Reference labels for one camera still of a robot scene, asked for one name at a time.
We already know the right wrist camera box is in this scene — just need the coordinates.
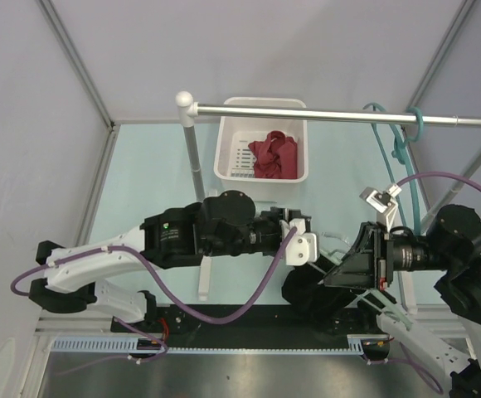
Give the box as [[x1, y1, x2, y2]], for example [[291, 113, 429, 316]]
[[359, 183, 401, 231]]

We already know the white slotted cable duct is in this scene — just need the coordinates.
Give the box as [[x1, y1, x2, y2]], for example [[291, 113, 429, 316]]
[[51, 334, 368, 357]]

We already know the teal plastic hanger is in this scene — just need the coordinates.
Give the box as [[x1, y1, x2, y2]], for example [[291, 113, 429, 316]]
[[371, 107, 424, 235]]

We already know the silver and white clothes rack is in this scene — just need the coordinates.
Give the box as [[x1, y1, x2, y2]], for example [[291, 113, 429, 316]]
[[172, 90, 481, 314]]

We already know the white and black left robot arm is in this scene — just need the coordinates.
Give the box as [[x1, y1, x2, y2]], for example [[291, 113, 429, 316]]
[[27, 190, 319, 332]]

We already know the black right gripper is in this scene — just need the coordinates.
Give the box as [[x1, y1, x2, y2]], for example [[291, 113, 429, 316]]
[[322, 219, 453, 288]]

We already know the red tank top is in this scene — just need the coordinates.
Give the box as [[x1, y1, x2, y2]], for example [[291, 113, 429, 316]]
[[248, 130, 298, 180]]

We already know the black tank top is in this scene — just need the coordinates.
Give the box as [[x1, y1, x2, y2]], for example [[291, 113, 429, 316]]
[[281, 255, 369, 331]]

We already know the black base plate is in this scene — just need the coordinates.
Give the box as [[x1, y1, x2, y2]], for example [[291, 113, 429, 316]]
[[131, 304, 388, 352]]

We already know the mint green wire hanger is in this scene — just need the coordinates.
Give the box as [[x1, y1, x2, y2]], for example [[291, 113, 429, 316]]
[[319, 235, 412, 329]]

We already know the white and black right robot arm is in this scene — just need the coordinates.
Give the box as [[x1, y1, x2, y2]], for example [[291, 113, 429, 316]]
[[323, 205, 481, 397]]

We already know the white plastic basket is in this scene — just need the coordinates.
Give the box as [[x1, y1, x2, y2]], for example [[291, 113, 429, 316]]
[[214, 116, 309, 204]]

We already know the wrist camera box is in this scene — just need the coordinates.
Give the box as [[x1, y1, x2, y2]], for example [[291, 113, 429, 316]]
[[280, 218, 320, 267], [359, 183, 401, 231]]

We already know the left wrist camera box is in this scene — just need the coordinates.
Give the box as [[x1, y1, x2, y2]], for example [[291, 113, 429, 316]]
[[280, 218, 320, 267]]

